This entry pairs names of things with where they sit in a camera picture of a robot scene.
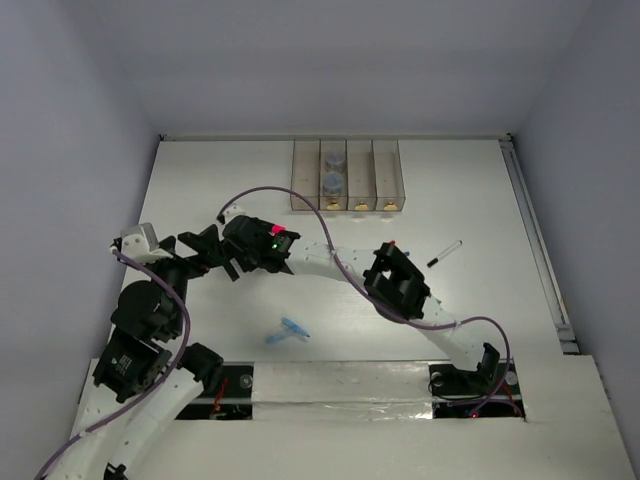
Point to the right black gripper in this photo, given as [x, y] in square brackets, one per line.
[245, 263]

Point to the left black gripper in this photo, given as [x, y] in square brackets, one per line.
[207, 241]

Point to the pink black highlighter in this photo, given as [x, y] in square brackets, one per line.
[277, 229]

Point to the clear four-compartment organizer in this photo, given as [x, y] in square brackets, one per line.
[373, 176]

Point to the black cap whiteboard marker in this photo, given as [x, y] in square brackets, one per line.
[443, 254]

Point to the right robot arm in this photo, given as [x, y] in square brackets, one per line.
[385, 276]

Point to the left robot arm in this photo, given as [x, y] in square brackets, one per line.
[149, 371]

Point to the blue transparent utility knife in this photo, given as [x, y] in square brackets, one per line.
[293, 329]

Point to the light blue utility knife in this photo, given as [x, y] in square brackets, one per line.
[274, 338]

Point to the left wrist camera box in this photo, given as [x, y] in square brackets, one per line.
[138, 243]

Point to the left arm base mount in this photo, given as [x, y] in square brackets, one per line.
[230, 400]

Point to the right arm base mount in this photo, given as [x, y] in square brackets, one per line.
[453, 397]

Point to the aluminium rail right edge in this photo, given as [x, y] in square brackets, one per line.
[564, 330]

